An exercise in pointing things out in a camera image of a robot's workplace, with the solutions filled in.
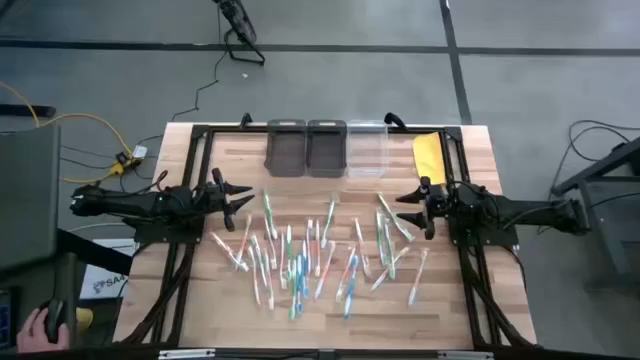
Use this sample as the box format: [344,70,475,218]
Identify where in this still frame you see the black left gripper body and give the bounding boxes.
[193,167,237,233]

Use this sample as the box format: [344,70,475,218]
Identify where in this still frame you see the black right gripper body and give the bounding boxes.
[418,175,454,241]

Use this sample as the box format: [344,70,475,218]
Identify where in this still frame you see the blue toothbrush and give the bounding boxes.
[294,255,305,315]
[300,240,311,299]
[343,255,359,319]

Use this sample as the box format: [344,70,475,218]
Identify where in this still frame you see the yellow cloth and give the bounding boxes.
[412,131,447,186]

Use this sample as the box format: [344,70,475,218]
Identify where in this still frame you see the clear plastic bin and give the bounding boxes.
[346,119,390,180]

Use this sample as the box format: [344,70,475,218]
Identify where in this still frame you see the yellow black power plug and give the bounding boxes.
[107,151,135,177]

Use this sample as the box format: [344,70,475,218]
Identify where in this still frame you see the white printed sign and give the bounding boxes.
[78,238,140,301]

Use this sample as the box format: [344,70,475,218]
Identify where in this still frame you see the grey metal desk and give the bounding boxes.
[549,135,640,294]

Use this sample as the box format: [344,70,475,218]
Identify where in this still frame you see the small yellow object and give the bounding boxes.
[74,306,95,335]

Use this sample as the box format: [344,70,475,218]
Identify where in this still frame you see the black computer mouse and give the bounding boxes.
[43,298,67,345]

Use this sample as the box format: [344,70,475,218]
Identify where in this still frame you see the black flat bar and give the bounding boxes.
[0,103,58,119]

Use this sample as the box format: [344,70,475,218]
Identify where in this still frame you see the person's hand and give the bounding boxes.
[15,306,71,354]

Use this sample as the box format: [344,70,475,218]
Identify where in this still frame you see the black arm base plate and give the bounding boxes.
[133,219,205,245]
[449,222,520,247]

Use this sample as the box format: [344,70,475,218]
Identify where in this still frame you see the black floor cable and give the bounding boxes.
[171,7,225,122]

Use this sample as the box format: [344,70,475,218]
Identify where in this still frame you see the silver metal bracket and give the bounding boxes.
[158,347,217,360]
[436,349,495,360]

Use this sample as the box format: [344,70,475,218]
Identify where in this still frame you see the black looped cable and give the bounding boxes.
[536,118,640,236]

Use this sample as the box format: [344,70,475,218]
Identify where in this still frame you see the yellow power cable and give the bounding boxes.
[0,81,135,185]

